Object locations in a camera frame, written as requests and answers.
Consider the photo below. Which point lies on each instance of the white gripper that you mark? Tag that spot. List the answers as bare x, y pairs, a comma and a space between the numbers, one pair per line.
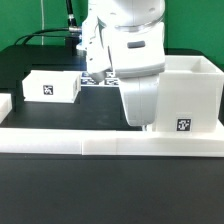
139, 98

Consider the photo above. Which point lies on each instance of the white drawer cabinet box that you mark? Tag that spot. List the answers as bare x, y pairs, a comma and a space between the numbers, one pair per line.
190, 91

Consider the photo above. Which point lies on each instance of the white drawer one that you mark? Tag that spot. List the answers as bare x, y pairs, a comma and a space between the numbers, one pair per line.
52, 86

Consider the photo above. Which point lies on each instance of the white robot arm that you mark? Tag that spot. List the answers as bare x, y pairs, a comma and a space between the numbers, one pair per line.
126, 37

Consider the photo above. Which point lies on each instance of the fiducial marker sheet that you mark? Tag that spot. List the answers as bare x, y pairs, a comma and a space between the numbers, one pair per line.
108, 80

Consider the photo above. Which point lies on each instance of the white foam border frame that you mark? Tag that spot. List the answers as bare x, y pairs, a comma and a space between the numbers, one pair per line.
115, 143

